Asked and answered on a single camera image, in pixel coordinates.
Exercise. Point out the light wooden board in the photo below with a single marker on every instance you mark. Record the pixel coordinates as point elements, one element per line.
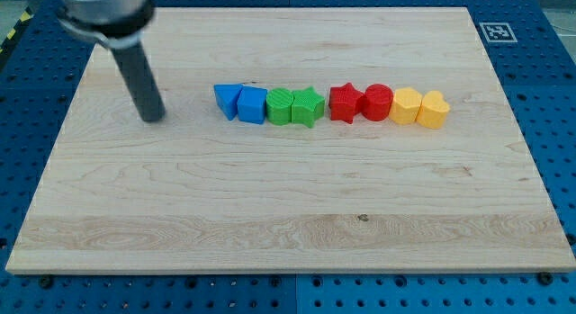
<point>198,194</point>

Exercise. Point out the yellow heart block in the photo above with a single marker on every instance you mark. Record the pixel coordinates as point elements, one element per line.
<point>433,110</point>

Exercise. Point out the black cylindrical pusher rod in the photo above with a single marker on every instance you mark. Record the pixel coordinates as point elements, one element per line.
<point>141,84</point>

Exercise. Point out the red cylinder block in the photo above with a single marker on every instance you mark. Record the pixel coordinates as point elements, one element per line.
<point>377,102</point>

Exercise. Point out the red star block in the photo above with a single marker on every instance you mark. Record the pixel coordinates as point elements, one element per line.
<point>345,102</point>

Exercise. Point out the white fiducial marker tag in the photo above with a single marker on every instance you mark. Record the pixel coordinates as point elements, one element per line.
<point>498,32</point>

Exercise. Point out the green star block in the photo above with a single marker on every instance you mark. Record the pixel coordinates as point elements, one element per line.
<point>307,106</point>

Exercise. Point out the blue triangle block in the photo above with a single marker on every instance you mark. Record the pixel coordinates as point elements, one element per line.
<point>227,96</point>

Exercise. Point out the black bolt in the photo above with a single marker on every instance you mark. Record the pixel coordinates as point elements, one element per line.
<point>45,282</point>
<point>545,278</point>

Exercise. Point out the black bolt front right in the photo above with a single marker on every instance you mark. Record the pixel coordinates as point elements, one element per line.
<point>545,278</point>

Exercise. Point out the blue square block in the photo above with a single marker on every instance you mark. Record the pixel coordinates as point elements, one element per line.
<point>251,105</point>

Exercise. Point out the black bolt front left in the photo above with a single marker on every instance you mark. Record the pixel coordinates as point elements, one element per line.
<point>45,282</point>

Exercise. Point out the green cylinder block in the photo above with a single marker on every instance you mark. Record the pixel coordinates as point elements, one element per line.
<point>279,103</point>

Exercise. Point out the yellow hexagon block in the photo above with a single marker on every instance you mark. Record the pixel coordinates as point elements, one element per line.
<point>405,105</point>

